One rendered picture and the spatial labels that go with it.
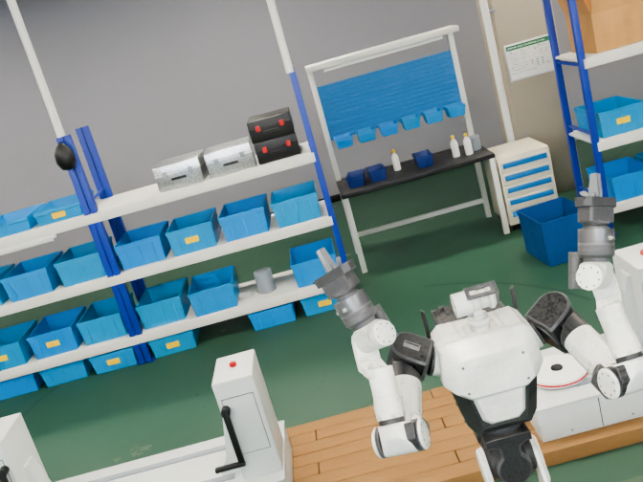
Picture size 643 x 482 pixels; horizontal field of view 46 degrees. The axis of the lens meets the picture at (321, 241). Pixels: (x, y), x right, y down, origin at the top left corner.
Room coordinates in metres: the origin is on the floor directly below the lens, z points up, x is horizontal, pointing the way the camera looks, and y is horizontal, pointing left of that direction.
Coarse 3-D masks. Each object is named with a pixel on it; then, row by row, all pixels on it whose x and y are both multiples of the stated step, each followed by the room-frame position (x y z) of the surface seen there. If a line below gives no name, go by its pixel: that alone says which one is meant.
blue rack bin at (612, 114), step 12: (576, 108) 6.21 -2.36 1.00; (600, 108) 6.25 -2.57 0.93; (612, 108) 6.25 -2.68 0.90; (624, 108) 5.77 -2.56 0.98; (636, 108) 5.77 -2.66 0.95; (600, 120) 5.78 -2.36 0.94; (612, 120) 5.77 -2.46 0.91; (624, 120) 5.77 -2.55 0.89; (636, 120) 5.78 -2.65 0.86; (600, 132) 5.82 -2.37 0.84; (612, 132) 5.78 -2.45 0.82; (624, 132) 5.78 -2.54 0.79
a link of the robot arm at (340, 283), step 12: (348, 264) 1.78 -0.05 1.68; (324, 276) 1.80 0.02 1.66; (336, 276) 1.79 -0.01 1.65; (348, 276) 1.78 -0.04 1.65; (324, 288) 1.81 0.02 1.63; (336, 288) 1.79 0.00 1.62; (348, 288) 1.77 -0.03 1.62; (348, 300) 1.76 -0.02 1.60; (360, 300) 1.76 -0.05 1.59; (348, 312) 1.75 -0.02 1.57
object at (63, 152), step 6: (60, 144) 5.77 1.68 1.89; (60, 150) 5.74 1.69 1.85; (66, 150) 5.75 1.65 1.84; (72, 150) 5.78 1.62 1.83; (60, 156) 5.73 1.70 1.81; (66, 156) 5.74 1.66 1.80; (72, 156) 5.76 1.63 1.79; (60, 162) 5.73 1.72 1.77; (66, 162) 5.73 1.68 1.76; (72, 162) 5.75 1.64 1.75; (66, 168) 5.75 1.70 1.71
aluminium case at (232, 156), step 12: (228, 144) 6.05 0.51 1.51; (240, 144) 5.87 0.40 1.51; (204, 156) 5.86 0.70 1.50; (216, 156) 5.86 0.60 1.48; (228, 156) 5.86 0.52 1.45; (240, 156) 5.86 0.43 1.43; (252, 156) 5.87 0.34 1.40; (216, 168) 5.86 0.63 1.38; (228, 168) 5.86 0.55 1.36; (240, 168) 5.87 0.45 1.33
